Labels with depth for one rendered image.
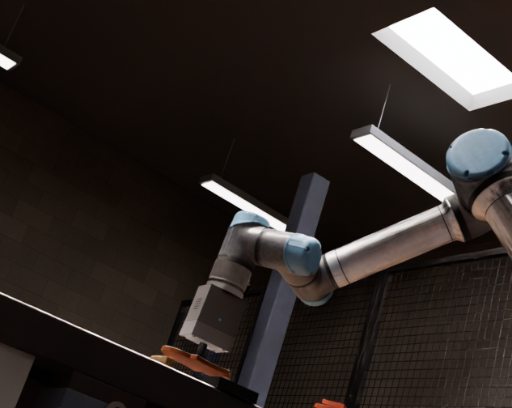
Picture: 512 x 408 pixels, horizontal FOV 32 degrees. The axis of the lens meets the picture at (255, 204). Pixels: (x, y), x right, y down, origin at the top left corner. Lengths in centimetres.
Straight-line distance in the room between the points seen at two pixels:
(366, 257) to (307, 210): 225
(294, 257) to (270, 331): 217
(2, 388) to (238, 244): 63
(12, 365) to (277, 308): 267
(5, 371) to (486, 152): 89
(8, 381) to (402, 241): 84
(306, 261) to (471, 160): 35
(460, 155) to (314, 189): 245
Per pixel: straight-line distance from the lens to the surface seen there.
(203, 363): 166
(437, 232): 178
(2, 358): 127
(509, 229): 160
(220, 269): 172
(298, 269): 169
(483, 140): 167
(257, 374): 379
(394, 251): 178
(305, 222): 400
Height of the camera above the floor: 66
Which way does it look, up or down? 22 degrees up
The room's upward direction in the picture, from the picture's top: 18 degrees clockwise
